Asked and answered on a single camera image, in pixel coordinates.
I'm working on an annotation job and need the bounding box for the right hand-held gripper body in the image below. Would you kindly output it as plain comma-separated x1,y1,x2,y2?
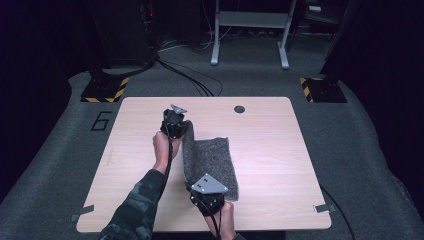
189,173,229,216

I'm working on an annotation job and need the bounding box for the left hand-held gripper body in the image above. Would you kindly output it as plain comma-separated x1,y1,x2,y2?
160,104,188,139

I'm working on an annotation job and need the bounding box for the grey cloth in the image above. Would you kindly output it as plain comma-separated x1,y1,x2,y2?
181,119,240,202

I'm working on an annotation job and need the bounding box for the person's left hand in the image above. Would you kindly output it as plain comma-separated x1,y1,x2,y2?
152,130,183,174

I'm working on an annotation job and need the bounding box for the person's right hand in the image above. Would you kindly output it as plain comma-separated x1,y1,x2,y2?
203,201,236,240

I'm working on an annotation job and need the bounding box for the black striped stand base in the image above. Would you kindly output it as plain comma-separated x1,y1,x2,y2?
80,76,130,104
299,76,348,104

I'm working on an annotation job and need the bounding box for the black cabinet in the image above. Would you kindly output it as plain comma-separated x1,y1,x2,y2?
84,0,156,69

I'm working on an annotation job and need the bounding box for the right hand-held gripper black cable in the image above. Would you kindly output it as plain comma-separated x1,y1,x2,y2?
194,196,224,240

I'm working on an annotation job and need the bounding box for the hand-held gripper black cable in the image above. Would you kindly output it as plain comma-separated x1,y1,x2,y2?
158,111,175,203
194,196,224,240

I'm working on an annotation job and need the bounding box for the left hand-held gripper black cable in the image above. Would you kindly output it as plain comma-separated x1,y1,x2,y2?
158,111,175,203

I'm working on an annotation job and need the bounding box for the black floor cable bundle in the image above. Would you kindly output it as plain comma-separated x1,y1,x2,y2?
155,55,224,98

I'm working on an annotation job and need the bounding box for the white metal stand frame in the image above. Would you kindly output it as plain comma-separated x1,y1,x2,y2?
210,0,298,70

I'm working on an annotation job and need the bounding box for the thin black floor cable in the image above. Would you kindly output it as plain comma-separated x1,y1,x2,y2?
319,185,356,240

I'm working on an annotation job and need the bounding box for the black slanted stand post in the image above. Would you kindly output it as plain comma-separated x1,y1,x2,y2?
319,0,359,80

